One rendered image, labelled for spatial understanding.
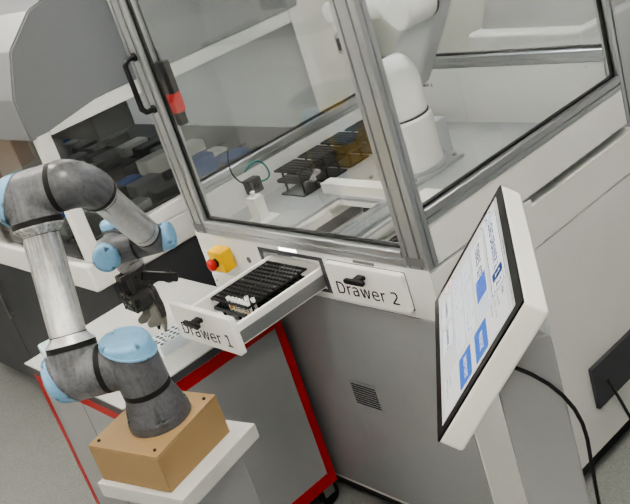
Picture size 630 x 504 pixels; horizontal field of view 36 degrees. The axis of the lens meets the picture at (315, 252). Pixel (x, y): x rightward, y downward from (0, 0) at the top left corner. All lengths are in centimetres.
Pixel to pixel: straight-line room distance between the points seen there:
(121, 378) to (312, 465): 109
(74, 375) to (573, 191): 144
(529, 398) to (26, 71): 196
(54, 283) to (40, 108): 108
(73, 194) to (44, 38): 110
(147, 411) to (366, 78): 90
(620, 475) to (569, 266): 68
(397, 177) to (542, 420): 69
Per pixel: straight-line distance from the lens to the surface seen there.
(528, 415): 192
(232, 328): 248
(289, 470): 307
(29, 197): 223
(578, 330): 289
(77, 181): 221
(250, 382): 289
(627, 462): 315
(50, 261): 224
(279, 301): 259
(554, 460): 198
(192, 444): 226
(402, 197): 229
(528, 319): 160
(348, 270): 254
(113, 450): 228
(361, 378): 282
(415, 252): 234
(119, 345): 217
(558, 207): 273
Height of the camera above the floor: 195
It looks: 22 degrees down
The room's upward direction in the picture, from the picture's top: 18 degrees counter-clockwise
